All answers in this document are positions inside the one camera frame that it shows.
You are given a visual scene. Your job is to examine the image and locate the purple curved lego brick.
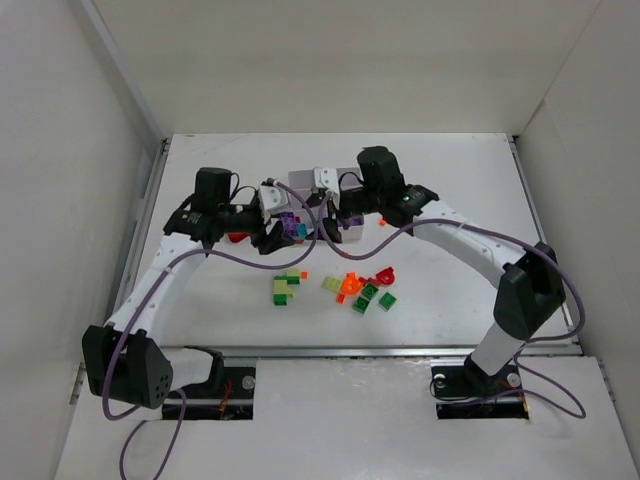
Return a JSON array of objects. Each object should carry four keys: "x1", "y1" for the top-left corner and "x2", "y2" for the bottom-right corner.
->
[{"x1": 344, "y1": 215, "x2": 364, "y2": 230}]

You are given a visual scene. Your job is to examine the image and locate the red rounded lego brick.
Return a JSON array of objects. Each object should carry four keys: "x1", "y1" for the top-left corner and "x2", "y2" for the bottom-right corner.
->
[{"x1": 227, "y1": 232, "x2": 249, "y2": 244}]

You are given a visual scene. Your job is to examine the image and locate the teal square lego brick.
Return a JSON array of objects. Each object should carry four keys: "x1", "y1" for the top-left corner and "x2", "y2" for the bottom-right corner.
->
[{"x1": 296, "y1": 223, "x2": 308, "y2": 241}]

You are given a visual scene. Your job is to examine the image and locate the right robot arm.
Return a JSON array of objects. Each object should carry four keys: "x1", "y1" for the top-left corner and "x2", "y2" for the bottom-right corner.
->
[{"x1": 337, "y1": 146, "x2": 566, "y2": 399}]

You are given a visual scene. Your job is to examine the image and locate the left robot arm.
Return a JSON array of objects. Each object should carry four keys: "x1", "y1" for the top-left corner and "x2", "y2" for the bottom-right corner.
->
[{"x1": 82, "y1": 167, "x2": 301, "y2": 421}]

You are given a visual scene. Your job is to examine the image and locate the green and lime lego cluster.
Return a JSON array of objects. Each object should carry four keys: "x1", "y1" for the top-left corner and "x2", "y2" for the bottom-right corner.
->
[{"x1": 273, "y1": 268, "x2": 302, "y2": 306}]

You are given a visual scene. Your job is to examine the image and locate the right white divided container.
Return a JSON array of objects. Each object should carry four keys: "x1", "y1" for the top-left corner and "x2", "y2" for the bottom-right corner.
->
[{"x1": 286, "y1": 167, "x2": 365, "y2": 243}]

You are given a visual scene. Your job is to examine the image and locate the lime square lego brick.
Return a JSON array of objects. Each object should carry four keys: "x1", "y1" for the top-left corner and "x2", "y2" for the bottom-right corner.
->
[{"x1": 322, "y1": 276, "x2": 342, "y2": 294}]

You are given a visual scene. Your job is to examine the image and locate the red round lego piece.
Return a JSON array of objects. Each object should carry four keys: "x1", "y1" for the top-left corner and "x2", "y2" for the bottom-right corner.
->
[{"x1": 375, "y1": 267, "x2": 396, "y2": 286}]

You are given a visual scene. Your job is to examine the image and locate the orange round lego piece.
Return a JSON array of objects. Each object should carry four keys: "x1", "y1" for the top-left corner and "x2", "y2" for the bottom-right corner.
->
[{"x1": 341, "y1": 272, "x2": 362, "y2": 295}]

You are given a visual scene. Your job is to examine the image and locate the green lego brick right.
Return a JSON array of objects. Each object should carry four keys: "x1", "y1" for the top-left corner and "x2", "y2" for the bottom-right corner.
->
[{"x1": 378, "y1": 292, "x2": 397, "y2": 311}]

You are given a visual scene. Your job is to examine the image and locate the green lego brick lower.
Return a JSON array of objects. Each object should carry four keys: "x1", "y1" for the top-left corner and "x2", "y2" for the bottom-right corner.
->
[{"x1": 352, "y1": 296, "x2": 370, "y2": 315}]

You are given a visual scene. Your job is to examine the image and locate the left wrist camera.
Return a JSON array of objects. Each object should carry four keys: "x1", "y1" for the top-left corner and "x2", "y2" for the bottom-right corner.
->
[{"x1": 258, "y1": 184, "x2": 290, "y2": 220}]

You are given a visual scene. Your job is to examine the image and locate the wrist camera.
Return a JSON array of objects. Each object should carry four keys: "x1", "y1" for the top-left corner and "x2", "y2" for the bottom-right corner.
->
[
  {"x1": 258, "y1": 184, "x2": 290, "y2": 220},
  {"x1": 312, "y1": 167, "x2": 340, "y2": 198}
]

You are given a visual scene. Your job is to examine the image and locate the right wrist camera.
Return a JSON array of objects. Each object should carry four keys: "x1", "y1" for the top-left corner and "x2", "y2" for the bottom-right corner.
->
[{"x1": 312, "y1": 167, "x2": 340, "y2": 198}]

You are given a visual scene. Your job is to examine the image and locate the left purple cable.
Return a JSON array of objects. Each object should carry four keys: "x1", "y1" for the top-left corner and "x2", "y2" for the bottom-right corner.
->
[{"x1": 101, "y1": 177, "x2": 321, "y2": 479}]

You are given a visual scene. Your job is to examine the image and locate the purple cable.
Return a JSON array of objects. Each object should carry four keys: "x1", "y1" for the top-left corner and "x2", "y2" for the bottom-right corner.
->
[
  {"x1": 319, "y1": 192, "x2": 587, "y2": 421},
  {"x1": 101, "y1": 177, "x2": 321, "y2": 479}
]

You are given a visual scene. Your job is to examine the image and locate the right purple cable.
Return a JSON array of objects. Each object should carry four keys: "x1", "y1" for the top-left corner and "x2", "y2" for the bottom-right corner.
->
[{"x1": 319, "y1": 192, "x2": 587, "y2": 421}]

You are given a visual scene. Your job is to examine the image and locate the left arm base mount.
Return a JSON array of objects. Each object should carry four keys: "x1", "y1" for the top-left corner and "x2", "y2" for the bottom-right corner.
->
[{"x1": 182, "y1": 366, "x2": 256, "y2": 421}]

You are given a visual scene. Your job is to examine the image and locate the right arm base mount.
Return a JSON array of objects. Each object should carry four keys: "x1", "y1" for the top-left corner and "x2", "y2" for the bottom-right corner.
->
[{"x1": 429, "y1": 364, "x2": 529, "y2": 420}]

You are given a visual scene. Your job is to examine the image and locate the aluminium rail front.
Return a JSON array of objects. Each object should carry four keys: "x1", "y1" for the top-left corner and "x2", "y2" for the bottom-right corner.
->
[{"x1": 219, "y1": 342, "x2": 584, "y2": 359}]

